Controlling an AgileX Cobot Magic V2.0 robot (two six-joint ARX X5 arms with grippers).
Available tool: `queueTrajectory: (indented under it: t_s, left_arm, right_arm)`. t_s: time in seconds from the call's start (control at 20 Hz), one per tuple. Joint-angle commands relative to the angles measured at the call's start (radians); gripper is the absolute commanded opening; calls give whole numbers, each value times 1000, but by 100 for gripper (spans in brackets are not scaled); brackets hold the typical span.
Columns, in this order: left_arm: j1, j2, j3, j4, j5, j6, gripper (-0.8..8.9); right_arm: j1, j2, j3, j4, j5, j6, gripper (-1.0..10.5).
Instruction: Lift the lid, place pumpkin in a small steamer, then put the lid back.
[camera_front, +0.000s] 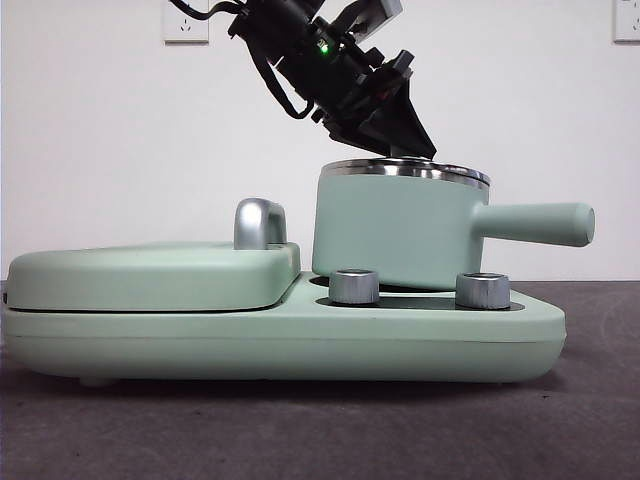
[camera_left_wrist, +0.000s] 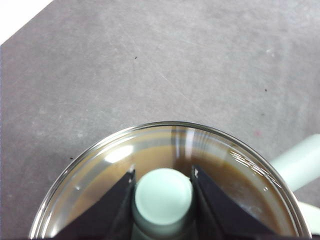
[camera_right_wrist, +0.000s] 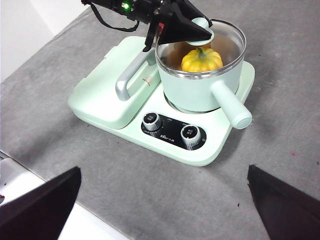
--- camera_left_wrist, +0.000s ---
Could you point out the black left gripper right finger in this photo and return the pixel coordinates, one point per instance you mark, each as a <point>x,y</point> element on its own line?
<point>220,212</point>

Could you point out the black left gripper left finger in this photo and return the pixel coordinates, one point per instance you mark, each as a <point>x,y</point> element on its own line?
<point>107,212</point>

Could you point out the glass lid with green knob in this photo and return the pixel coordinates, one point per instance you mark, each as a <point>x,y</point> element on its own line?
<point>162,195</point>

